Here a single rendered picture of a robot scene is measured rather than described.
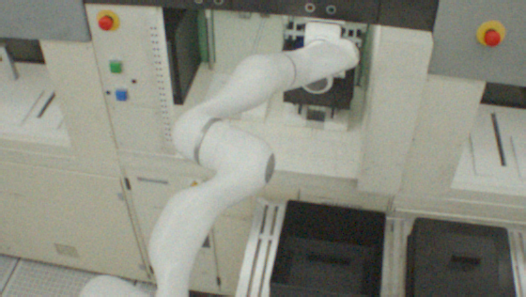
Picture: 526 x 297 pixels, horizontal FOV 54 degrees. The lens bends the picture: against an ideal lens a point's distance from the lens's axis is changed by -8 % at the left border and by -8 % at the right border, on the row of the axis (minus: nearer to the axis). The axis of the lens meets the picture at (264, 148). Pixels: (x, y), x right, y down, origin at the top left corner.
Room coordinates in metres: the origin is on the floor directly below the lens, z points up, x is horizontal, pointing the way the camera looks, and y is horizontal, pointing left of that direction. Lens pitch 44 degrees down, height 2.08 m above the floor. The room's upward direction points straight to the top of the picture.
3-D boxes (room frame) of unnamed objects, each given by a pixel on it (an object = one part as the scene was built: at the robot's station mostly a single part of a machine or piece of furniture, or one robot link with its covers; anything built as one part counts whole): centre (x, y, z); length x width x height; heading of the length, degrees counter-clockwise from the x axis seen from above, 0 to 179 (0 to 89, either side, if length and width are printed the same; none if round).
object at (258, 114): (1.47, 0.09, 0.89); 0.22 x 0.21 x 0.04; 171
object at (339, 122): (1.43, -0.18, 0.89); 0.22 x 0.21 x 0.04; 171
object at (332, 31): (1.32, -0.16, 1.22); 0.11 x 0.10 x 0.07; 171
